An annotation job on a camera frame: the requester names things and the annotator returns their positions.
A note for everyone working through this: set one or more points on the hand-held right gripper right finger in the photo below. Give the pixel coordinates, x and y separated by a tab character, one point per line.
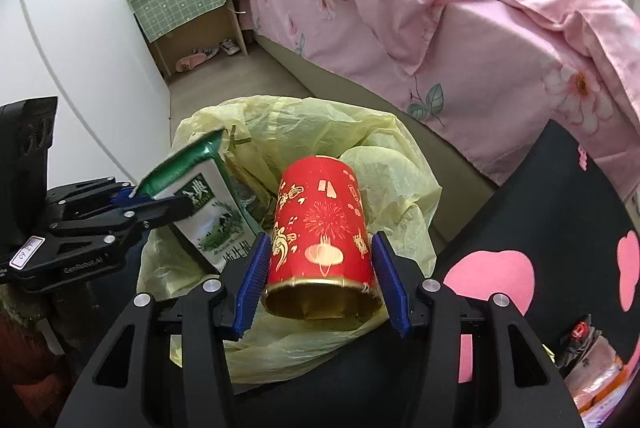
387	288

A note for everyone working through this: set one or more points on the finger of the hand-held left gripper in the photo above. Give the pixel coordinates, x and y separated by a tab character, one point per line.
122	197
165	210

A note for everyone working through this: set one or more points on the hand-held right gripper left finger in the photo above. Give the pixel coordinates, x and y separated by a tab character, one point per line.
252	288

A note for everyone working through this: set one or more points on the green white snack packet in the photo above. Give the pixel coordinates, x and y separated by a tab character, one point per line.
215	218

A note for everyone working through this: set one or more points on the red gold paper cup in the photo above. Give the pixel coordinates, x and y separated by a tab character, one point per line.
320	228

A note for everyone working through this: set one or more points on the yellow plastic trash bag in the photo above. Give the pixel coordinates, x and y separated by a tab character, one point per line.
310	122

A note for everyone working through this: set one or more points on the green patterned cloth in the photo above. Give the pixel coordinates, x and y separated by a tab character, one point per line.
20	305

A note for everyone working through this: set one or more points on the white wardrobe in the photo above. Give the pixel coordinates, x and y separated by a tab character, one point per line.
75	32

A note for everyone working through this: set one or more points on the pink slipper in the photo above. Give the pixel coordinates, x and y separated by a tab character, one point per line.
190	62

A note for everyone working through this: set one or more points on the black white patterned shoe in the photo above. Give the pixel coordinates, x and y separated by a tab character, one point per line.
229	46
207	52

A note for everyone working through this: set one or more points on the black mat with pink clouds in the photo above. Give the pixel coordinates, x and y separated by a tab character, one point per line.
540	218

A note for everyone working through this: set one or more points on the wooden nightstand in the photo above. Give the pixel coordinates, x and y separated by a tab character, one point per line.
200	32

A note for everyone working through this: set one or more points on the dark packet with red logo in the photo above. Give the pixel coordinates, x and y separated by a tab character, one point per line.
582	338

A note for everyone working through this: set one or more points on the orange snack packet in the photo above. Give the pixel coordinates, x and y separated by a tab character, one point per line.
595	383

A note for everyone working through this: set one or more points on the pink floral bed sheet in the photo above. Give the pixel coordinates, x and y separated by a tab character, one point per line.
500	72

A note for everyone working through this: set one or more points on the beige bed frame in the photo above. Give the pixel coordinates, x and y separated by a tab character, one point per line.
320	72

